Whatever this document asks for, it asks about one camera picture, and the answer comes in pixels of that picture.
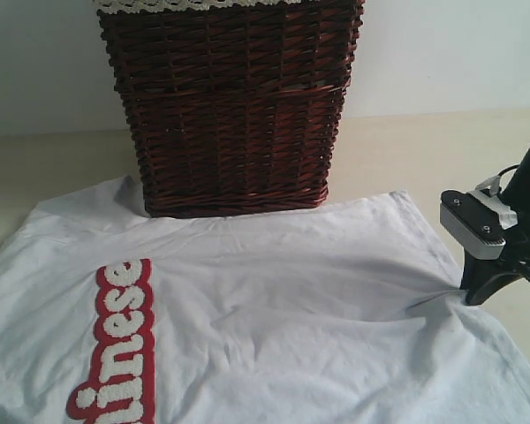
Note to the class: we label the dark brown wicker basket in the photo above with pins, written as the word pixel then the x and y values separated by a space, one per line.
pixel 234 112

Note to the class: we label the cream lace basket liner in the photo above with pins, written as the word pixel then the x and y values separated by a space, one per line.
pixel 136 7

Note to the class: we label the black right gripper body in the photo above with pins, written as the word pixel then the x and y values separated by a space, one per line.
pixel 516 253

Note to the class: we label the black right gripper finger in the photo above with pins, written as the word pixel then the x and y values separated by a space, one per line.
pixel 481 279

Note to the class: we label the white t-shirt with red print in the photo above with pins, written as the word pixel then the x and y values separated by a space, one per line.
pixel 349 313

